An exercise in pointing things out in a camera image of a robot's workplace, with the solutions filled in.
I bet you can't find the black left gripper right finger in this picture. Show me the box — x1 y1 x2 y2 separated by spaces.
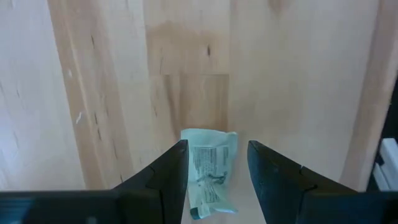
248 140 358 224

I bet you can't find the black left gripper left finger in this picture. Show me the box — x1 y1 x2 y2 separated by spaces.
113 139 190 224

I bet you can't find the green sweetener packet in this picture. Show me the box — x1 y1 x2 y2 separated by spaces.
180 128 239 220

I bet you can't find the white plastic piece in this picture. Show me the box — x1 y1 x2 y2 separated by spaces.
373 138 398 190

